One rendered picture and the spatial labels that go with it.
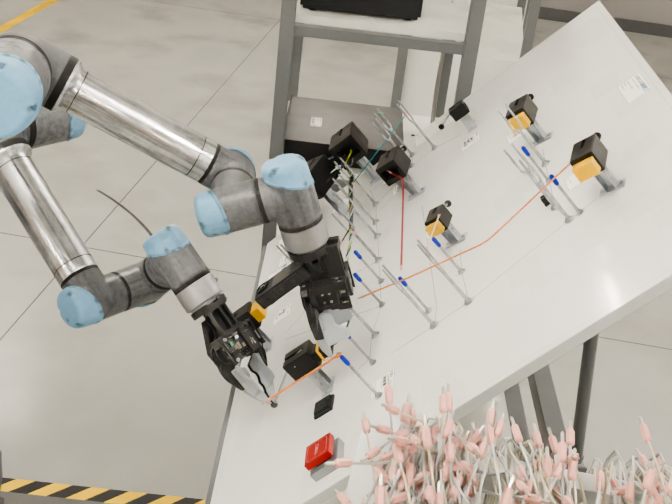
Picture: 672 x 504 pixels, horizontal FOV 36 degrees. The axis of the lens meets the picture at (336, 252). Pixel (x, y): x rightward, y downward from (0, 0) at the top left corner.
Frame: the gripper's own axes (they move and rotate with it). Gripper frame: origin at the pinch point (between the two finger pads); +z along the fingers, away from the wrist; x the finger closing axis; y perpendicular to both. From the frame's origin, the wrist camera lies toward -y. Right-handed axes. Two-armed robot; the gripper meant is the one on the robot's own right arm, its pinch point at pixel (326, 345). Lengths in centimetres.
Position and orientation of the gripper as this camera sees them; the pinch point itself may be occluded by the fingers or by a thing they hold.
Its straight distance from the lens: 182.3
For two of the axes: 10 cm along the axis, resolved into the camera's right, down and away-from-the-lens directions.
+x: 0.8, -4.9, 8.7
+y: 9.7, -1.8, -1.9
